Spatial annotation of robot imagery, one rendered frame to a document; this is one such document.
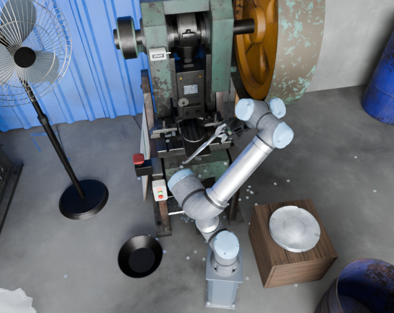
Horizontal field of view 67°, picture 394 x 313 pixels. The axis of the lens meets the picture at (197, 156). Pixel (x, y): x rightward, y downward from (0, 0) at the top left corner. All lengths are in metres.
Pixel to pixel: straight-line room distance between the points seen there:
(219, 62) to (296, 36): 0.41
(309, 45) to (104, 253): 1.80
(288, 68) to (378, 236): 1.61
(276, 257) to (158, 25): 1.34
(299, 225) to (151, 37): 1.31
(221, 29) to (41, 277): 1.89
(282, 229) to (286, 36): 1.10
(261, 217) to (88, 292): 1.20
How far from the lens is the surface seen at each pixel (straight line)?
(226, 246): 1.44
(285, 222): 1.90
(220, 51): 1.47
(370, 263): 1.88
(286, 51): 1.25
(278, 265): 1.80
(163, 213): 2.02
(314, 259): 1.87
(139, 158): 1.68
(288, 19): 1.23
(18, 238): 2.60
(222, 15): 1.42
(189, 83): 1.58
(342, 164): 2.88
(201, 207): 1.07
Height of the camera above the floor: 1.97
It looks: 47 degrees down
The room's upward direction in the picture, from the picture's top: 2 degrees counter-clockwise
